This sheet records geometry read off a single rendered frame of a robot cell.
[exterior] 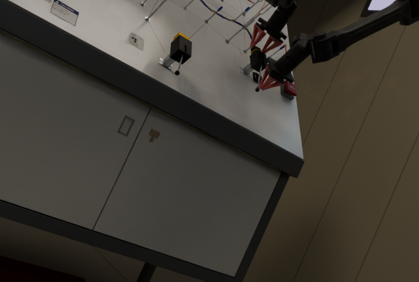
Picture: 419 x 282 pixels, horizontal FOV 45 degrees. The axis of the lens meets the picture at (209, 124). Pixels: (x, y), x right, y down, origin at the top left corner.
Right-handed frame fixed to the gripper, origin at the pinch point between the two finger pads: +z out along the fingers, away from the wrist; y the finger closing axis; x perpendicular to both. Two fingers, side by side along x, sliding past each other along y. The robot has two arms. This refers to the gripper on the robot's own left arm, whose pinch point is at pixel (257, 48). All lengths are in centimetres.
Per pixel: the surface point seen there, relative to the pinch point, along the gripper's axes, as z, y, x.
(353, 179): 52, -158, -58
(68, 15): 15, 65, 15
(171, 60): 12.5, 34.1, 17.4
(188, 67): 13.7, 25.0, 12.1
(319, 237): 93, -155, -45
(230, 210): 45, -7, 33
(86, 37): 17, 59, 19
